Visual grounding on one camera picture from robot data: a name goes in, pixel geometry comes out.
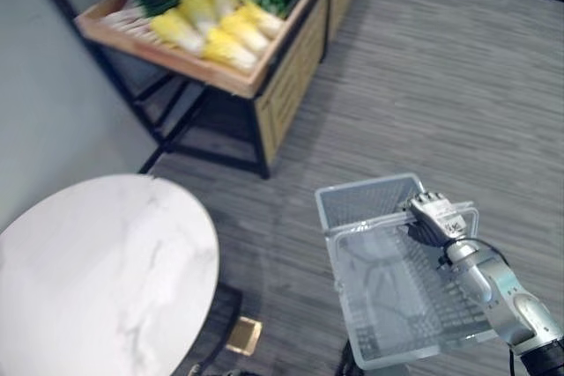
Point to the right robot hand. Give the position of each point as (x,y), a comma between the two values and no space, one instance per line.
(436,215)

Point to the clear plastic shopping basket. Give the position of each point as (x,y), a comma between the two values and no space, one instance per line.
(396,288)

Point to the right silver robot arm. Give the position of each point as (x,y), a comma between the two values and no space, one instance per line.
(506,292)

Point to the wooden vegetable display stand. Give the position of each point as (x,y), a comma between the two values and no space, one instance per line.
(282,98)

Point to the brass floor socket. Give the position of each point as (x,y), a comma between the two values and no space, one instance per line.
(243,336)

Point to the black table base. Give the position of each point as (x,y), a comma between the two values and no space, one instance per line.
(222,319)

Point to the green onion bundle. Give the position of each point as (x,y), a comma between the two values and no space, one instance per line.
(141,10)

